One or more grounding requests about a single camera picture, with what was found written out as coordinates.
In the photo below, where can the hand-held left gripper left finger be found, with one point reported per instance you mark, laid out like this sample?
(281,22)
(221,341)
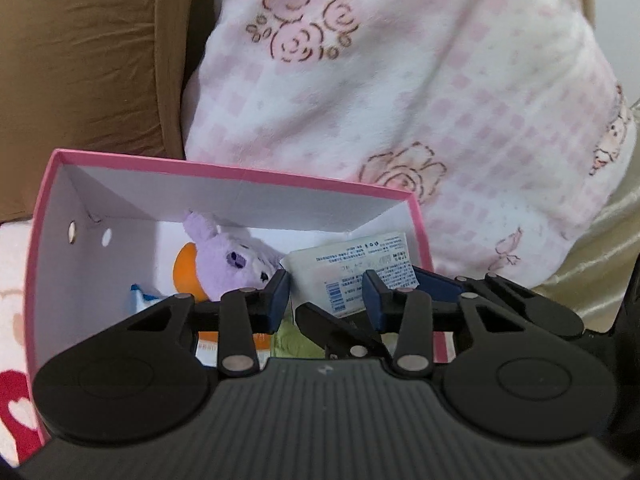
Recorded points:
(277,300)

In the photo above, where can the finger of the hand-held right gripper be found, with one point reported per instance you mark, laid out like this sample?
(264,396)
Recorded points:
(330,325)
(440,287)

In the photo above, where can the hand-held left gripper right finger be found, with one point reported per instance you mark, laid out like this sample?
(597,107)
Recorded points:
(372,300)

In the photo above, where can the white paper box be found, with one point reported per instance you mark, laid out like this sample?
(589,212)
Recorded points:
(340,270)

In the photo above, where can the purple plush toy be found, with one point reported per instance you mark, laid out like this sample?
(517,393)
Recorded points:
(225,255)

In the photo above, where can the orange egg toy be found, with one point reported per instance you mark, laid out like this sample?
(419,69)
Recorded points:
(185,272)

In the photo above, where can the blue and white packet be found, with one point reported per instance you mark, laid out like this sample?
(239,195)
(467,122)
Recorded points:
(142,299)

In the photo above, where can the pink cardboard box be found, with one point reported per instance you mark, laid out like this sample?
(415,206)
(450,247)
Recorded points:
(47,260)

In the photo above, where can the green yarn ball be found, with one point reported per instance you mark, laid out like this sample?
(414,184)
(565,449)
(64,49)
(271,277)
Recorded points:
(290,342)

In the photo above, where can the pink checked pillow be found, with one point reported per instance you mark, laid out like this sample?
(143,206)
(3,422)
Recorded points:
(400,85)

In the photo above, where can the red bear printed blanket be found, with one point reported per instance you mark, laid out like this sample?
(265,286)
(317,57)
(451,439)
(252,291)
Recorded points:
(15,310)

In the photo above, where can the brown pillow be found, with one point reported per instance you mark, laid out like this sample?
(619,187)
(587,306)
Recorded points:
(75,85)

